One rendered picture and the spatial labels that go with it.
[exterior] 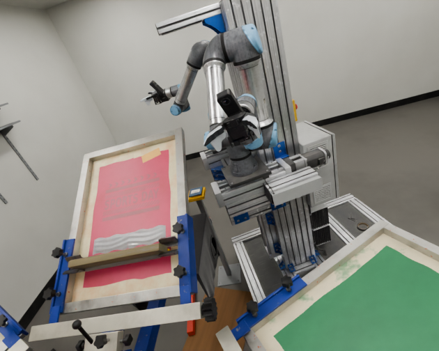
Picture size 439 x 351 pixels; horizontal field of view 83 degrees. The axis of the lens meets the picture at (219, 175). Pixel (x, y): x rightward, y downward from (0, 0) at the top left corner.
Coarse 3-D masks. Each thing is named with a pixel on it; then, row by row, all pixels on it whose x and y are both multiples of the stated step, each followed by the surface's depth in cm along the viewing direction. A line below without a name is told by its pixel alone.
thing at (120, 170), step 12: (108, 168) 133; (120, 168) 131; (132, 168) 129; (108, 180) 129; (120, 180) 127; (96, 204) 124; (96, 216) 121; (96, 228) 118; (108, 228) 116; (120, 228) 114; (84, 276) 108; (96, 276) 106; (108, 276) 105; (120, 276) 104
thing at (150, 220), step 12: (168, 156) 126; (144, 168) 127; (156, 168) 125; (168, 168) 123; (168, 180) 119; (168, 192) 116; (168, 204) 113; (132, 216) 115; (144, 216) 114; (156, 216) 112; (168, 216) 110; (132, 228) 112; (144, 228) 111; (168, 228) 108; (132, 264) 105; (144, 264) 103; (156, 264) 102; (168, 264) 101; (132, 276) 102; (144, 276) 101
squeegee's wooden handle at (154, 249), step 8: (136, 248) 96; (144, 248) 95; (152, 248) 94; (160, 248) 94; (96, 256) 99; (104, 256) 98; (112, 256) 97; (120, 256) 96; (128, 256) 96; (136, 256) 97; (144, 256) 99; (72, 264) 100; (80, 264) 99; (88, 264) 99; (96, 264) 101; (104, 264) 103
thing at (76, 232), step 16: (176, 128) 128; (128, 144) 132; (144, 144) 131; (176, 144) 123; (96, 160) 138; (176, 160) 119; (80, 176) 131; (176, 176) 115; (80, 192) 126; (80, 208) 121; (80, 224) 119; (80, 240) 117; (160, 288) 93; (176, 288) 92; (64, 304) 101; (80, 304) 99; (96, 304) 97; (112, 304) 96
